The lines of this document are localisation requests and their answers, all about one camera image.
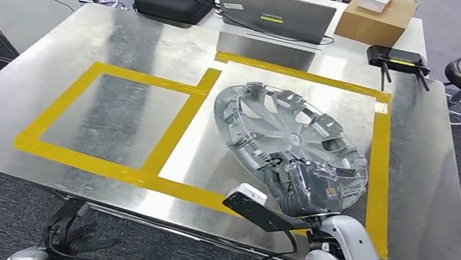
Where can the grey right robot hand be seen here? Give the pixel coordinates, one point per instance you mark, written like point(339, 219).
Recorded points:
point(312, 188)

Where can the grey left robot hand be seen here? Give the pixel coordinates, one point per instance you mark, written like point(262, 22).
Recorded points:
point(77, 240)

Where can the grey plastic wheel hubcap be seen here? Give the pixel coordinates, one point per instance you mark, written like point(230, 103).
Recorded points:
point(283, 131)

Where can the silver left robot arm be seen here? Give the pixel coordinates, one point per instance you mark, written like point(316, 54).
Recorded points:
point(26, 256)

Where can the steel workbench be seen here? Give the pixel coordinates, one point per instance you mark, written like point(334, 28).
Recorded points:
point(115, 123)

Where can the black router with antennas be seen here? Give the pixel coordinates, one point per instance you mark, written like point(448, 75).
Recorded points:
point(396, 59)

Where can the brown cardboard box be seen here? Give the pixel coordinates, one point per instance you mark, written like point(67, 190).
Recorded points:
point(373, 25)

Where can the grey laptop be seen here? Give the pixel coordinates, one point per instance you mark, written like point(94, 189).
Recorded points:
point(272, 14)

